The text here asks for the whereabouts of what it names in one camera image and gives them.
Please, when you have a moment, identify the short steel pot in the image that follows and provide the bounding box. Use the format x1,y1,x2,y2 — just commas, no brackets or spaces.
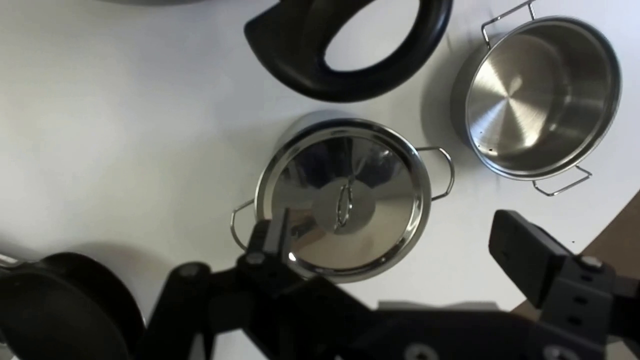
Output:
229,116,458,282

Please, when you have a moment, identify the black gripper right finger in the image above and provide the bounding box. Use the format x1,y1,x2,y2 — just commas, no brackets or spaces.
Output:
489,207,640,350

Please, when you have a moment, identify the tall steel pot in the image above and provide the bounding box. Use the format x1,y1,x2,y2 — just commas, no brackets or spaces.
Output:
451,0,625,199

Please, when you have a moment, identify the small steel pot lid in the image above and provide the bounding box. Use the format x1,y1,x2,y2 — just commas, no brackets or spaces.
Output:
255,118,434,282

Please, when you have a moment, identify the black oval ring object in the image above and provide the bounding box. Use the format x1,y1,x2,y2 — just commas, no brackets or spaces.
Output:
243,0,456,104

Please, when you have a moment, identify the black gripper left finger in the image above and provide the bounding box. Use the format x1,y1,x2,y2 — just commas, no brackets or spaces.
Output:
134,206,377,360

